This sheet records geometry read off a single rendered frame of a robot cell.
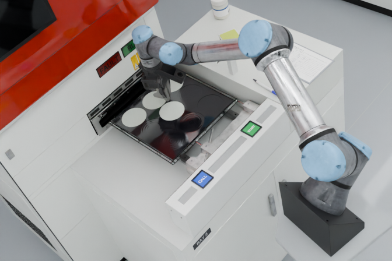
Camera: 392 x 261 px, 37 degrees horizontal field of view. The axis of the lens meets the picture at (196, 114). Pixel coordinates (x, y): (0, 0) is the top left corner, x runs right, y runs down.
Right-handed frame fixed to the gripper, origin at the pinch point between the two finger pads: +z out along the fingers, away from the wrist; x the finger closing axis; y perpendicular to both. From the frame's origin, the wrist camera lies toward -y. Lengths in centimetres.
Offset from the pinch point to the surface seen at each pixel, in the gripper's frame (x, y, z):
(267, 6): -171, -3, 91
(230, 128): 11.2, -26.5, 3.3
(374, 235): 47, -79, 9
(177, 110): 5.0, -4.4, 1.3
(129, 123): 12.6, 13.7, 1.3
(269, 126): 16.1, -42.9, -4.7
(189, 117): 8.2, -10.2, 1.4
